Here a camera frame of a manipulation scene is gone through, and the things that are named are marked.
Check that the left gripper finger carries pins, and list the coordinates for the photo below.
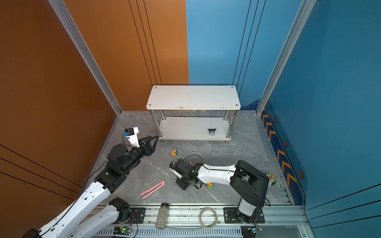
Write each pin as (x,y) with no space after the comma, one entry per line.
(153,146)
(148,139)

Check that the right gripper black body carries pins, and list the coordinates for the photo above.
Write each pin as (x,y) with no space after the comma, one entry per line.
(183,182)

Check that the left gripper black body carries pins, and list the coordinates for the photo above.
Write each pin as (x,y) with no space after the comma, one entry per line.
(144,151)

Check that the orange green toy car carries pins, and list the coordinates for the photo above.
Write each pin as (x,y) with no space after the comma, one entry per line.
(174,152)

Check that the black purple robot toy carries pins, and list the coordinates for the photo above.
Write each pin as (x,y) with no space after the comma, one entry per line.
(212,131)

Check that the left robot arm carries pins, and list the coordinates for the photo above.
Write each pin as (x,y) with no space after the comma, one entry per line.
(73,222)

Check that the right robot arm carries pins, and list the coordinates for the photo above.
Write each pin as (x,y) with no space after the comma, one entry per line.
(250,183)

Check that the white two-tier shelf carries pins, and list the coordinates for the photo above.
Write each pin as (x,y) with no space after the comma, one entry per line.
(194,98)

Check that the pink plastic tongs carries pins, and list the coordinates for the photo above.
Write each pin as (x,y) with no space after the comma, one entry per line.
(152,190)

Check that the orange green toy truck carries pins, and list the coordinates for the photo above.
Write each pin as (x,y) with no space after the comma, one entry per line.
(210,186)

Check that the clear plastic bottle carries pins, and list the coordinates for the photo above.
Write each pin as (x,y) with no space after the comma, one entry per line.
(162,216)

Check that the right circuit board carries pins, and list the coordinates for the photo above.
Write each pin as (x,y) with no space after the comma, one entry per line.
(250,231)

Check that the circuit board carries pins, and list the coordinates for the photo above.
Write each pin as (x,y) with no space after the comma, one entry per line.
(124,231)
(250,231)

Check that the tape roll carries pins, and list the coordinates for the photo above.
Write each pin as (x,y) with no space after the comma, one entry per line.
(272,179)

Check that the left circuit board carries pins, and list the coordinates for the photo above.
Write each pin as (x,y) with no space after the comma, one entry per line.
(124,231)

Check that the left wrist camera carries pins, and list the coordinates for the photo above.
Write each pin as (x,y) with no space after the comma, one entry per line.
(131,135)

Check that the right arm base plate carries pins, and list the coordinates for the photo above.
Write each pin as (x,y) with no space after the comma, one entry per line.
(232,216)

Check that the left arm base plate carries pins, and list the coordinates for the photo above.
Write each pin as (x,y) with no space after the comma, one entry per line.
(137,215)

